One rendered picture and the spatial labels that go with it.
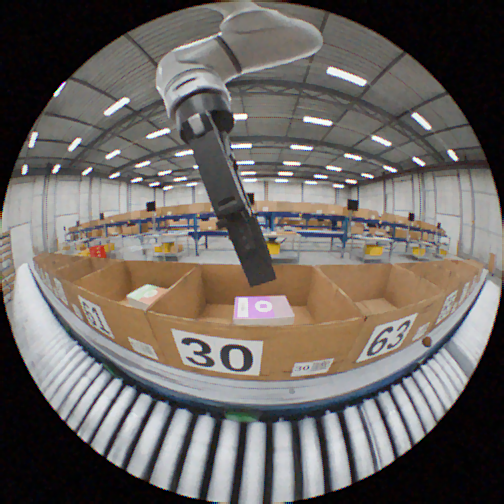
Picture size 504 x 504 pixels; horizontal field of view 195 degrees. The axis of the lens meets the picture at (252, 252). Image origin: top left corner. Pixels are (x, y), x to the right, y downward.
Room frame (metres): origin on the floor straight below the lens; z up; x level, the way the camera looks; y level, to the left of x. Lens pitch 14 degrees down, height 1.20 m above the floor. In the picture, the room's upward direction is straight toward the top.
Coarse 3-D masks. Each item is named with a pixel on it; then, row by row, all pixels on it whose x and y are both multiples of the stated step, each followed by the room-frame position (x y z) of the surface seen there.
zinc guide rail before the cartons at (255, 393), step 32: (448, 320) 0.11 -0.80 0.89; (128, 352) 0.17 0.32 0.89; (416, 352) 0.10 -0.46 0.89; (160, 384) 0.12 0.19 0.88; (192, 384) 0.14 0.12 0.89; (224, 384) 0.15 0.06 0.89; (256, 384) 0.15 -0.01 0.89; (288, 384) 0.15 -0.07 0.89; (320, 384) 0.14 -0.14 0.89; (352, 384) 0.11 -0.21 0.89
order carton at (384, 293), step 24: (360, 264) 0.44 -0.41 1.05; (384, 264) 0.43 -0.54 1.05; (360, 288) 0.43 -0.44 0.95; (384, 288) 0.42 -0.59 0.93; (408, 288) 0.30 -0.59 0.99; (432, 288) 0.20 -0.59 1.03; (384, 312) 0.16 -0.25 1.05; (408, 312) 0.15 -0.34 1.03; (432, 312) 0.14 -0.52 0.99; (360, 336) 0.16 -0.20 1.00; (408, 336) 0.15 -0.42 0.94
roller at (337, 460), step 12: (324, 420) 0.08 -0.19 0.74; (336, 420) 0.06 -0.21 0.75; (324, 432) 0.04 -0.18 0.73; (336, 432) 0.02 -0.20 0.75; (324, 444) 0.00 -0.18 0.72; (336, 444) -0.01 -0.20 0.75; (336, 456) -0.05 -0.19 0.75; (336, 468) -0.10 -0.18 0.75; (348, 468) -0.12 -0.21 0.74; (336, 480) -0.14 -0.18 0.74; (348, 480) -0.16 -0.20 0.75
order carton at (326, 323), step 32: (192, 288) 0.38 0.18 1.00; (224, 288) 0.46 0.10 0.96; (256, 288) 0.46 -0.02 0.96; (288, 288) 0.45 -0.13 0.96; (320, 288) 0.36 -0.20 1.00; (160, 320) 0.18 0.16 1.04; (192, 320) 0.17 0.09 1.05; (224, 320) 0.37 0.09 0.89; (320, 320) 0.31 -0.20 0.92; (352, 320) 0.16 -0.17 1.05; (288, 352) 0.16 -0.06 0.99; (320, 352) 0.16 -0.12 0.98
